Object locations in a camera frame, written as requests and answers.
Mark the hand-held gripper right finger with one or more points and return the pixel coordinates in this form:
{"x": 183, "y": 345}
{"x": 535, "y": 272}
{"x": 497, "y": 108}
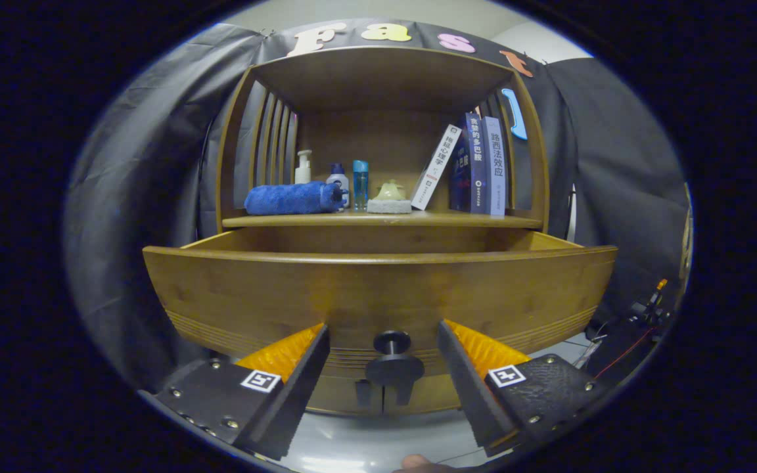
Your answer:
{"x": 470, "y": 394}

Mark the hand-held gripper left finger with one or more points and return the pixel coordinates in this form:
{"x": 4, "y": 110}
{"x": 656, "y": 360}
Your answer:
{"x": 299, "y": 394}

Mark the wooden drawer with black knob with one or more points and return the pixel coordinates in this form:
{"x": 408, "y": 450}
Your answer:
{"x": 385, "y": 289}

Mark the wooden cabinet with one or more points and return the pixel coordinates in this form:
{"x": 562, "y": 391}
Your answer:
{"x": 385, "y": 79}

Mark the black device with orange tip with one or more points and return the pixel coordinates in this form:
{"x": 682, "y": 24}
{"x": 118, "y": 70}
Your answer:
{"x": 644, "y": 309}

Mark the rolled blue towel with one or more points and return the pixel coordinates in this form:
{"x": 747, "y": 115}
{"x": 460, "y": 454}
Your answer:
{"x": 286, "y": 198}

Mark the clear blue bottle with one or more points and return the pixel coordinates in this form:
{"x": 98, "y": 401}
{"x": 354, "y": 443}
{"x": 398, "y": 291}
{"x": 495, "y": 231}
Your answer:
{"x": 361, "y": 187}

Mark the white bottle with blue cap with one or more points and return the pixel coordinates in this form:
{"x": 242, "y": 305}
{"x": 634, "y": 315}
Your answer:
{"x": 339, "y": 177}

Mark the white pump bottle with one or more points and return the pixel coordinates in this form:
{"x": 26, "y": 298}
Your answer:
{"x": 302, "y": 172}

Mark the light blue book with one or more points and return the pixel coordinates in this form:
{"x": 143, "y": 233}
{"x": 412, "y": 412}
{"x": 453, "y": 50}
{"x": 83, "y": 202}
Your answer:
{"x": 495, "y": 167}

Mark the white book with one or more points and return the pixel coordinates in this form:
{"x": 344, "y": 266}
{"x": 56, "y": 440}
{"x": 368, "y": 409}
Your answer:
{"x": 436, "y": 167}

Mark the dark blue book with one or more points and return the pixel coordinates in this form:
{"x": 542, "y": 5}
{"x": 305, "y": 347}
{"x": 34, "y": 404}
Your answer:
{"x": 475, "y": 164}

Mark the black backdrop cloth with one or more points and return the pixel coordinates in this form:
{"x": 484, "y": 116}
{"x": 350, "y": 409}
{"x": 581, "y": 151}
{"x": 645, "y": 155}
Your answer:
{"x": 142, "y": 197}

